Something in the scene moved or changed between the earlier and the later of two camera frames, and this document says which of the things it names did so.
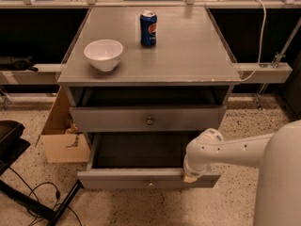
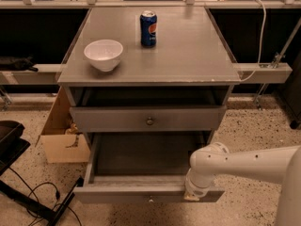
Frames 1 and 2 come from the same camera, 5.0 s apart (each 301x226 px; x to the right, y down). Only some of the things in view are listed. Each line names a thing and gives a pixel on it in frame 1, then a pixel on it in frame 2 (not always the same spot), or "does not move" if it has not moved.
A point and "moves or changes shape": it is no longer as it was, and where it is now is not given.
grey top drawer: [147, 118] does not move
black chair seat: [11, 143] does not move
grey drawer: [139, 160] moves or changes shape
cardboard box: [62, 143] does not move
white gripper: [192, 169] → [196, 188]
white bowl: [104, 54] does not move
